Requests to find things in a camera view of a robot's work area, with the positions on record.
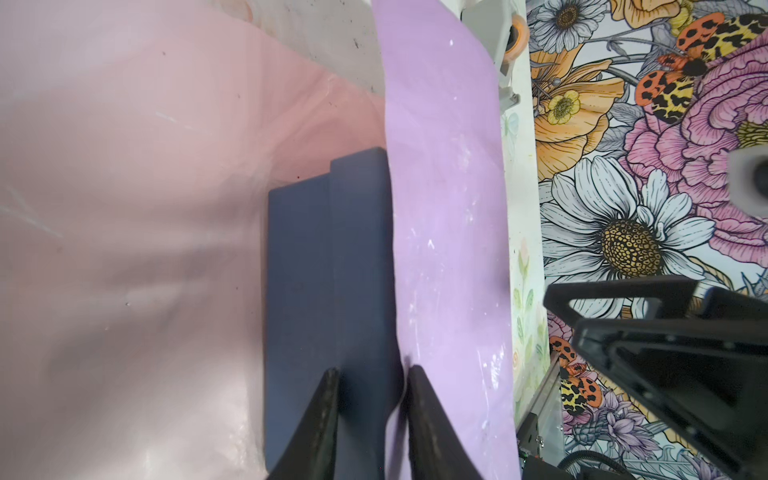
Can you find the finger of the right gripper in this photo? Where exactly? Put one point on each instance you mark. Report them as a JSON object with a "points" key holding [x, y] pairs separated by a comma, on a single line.
{"points": [[667, 297], [727, 423]]}

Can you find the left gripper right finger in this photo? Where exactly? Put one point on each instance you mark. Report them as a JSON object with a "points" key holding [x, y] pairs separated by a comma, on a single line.
{"points": [[435, 451]]}

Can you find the navy blue gift box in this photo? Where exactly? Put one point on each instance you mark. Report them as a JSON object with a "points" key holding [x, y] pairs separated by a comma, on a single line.
{"points": [[330, 304]]}

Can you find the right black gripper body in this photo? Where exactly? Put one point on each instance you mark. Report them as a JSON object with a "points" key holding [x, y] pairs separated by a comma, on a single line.
{"points": [[732, 312]]}

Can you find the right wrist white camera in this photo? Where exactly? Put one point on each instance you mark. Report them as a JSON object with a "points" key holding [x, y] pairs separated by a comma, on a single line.
{"points": [[747, 180]]}

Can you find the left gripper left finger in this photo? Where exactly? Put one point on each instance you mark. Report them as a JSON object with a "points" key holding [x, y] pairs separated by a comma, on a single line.
{"points": [[311, 452]]}

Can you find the pink wrapping paper sheet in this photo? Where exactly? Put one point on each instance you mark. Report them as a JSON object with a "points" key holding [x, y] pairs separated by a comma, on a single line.
{"points": [[139, 142]]}

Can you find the white tape dispenser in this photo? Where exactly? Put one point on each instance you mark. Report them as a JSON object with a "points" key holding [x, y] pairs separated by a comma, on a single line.
{"points": [[504, 33]]}

